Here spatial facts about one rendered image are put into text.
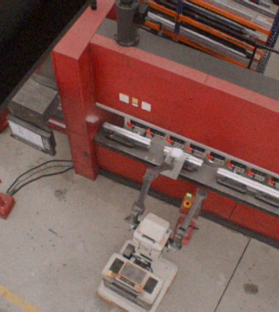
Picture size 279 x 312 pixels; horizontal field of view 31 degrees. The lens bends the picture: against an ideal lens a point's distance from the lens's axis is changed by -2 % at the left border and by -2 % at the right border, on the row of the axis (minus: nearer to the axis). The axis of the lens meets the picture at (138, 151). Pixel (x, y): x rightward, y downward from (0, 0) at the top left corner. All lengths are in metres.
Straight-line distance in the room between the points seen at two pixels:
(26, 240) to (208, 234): 2.03
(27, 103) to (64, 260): 2.10
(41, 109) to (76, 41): 0.61
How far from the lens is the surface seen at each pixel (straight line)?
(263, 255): 5.77
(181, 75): 3.81
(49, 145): 4.48
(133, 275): 4.58
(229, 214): 5.38
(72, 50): 3.94
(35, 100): 4.14
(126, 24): 3.76
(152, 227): 4.22
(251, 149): 4.33
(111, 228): 5.66
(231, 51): 5.98
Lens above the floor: 5.37
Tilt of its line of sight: 63 degrees down
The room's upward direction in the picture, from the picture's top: 3 degrees clockwise
